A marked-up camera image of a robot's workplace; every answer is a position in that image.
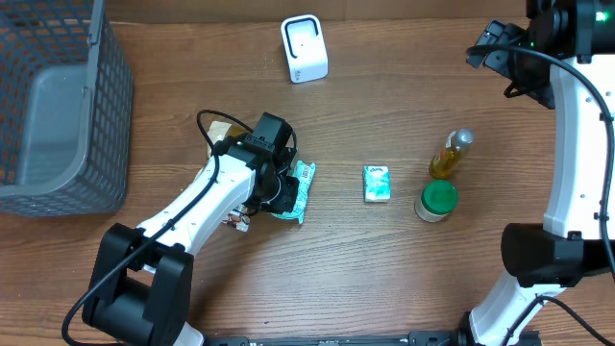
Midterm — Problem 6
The green wet wipes pack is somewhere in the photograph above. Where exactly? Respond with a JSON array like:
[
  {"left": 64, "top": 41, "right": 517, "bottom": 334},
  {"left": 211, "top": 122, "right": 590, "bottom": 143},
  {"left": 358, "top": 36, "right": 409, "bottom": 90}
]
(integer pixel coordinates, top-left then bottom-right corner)
[{"left": 273, "top": 161, "right": 316, "bottom": 224}]

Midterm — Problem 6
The brown Pantree snack bag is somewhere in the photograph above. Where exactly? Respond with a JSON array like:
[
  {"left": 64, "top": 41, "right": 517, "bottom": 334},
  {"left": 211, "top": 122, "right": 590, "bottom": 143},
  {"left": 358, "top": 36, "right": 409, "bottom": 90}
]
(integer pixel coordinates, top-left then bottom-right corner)
[{"left": 208, "top": 121, "right": 251, "bottom": 233}]

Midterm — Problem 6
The small teal box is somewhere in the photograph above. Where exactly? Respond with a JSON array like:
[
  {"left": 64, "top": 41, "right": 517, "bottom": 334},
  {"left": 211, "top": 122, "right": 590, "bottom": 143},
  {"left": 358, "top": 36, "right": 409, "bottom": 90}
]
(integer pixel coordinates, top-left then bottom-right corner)
[{"left": 363, "top": 165, "right": 391, "bottom": 203}]

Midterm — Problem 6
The yellow dish soap bottle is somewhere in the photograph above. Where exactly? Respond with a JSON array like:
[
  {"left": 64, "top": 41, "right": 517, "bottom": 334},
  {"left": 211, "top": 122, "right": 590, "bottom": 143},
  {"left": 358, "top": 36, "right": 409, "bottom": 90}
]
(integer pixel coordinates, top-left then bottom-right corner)
[{"left": 429, "top": 129, "right": 475, "bottom": 180}]

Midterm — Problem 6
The green lid jar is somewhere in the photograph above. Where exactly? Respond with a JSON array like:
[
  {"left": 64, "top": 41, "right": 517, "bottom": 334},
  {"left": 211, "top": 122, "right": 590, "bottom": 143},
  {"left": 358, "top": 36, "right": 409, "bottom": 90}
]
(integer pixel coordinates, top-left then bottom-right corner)
[{"left": 414, "top": 180, "right": 459, "bottom": 223}]

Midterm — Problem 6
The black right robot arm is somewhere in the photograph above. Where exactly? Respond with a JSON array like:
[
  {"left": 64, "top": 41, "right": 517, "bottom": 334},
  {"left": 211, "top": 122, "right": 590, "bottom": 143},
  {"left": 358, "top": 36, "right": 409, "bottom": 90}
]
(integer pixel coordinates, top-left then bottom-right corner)
[{"left": 452, "top": 0, "right": 614, "bottom": 345}]

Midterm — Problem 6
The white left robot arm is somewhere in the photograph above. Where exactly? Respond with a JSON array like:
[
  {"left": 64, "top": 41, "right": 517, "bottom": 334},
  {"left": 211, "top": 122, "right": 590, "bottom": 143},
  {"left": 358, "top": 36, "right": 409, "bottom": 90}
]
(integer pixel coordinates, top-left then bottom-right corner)
[{"left": 61, "top": 112, "right": 299, "bottom": 345}]

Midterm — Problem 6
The white barcode scanner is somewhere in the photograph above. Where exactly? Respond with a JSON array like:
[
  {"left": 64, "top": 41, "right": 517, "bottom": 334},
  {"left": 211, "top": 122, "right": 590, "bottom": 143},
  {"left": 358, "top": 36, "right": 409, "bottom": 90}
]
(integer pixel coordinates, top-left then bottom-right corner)
[{"left": 281, "top": 14, "right": 329, "bottom": 84}]

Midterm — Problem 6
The grey plastic mesh basket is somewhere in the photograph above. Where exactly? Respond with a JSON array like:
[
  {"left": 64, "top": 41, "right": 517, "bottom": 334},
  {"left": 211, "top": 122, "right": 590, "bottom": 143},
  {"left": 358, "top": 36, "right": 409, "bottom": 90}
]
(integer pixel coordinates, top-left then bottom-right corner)
[{"left": 1, "top": 0, "right": 134, "bottom": 217}]

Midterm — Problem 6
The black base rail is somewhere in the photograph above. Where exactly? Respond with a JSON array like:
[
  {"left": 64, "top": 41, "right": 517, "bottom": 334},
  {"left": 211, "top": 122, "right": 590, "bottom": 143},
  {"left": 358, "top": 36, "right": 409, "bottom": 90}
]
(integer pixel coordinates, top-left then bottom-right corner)
[{"left": 204, "top": 331, "right": 475, "bottom": 346}]

